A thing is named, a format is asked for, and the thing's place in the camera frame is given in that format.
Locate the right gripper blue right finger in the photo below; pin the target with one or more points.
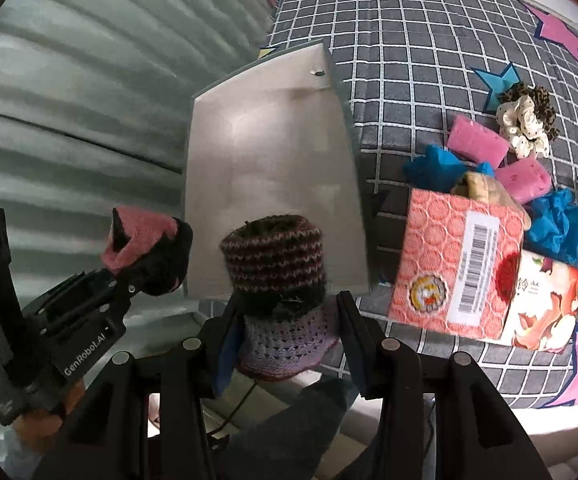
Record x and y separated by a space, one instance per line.
361 338

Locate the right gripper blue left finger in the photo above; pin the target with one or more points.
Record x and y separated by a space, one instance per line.
228 343

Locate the dark striped knitted hat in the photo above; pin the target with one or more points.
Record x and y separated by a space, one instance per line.
276 266

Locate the pink and black sock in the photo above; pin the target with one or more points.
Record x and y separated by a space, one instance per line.
147 250

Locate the blue mesh cloth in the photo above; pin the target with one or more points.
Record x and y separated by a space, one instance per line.
554 229
438 170

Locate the beige knitted hat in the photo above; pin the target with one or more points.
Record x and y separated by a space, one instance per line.
487 189

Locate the pink sponge block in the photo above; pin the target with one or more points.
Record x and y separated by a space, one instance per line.
525 180

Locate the pink sponge with holes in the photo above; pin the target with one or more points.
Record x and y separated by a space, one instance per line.
477 143

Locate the white polka dot scrunchie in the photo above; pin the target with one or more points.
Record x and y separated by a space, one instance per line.
524 131

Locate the leopard print scrunchie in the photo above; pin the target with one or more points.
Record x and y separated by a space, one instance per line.
543 109

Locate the person's left hand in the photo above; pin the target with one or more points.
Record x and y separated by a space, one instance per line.
36 429

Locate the pink patterned tissue box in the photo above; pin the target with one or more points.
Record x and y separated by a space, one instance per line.
458 265

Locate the white open storage box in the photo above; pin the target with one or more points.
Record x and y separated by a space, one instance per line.
276 137

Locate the grey checkered star tablecloth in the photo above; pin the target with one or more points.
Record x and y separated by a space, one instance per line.
410 67

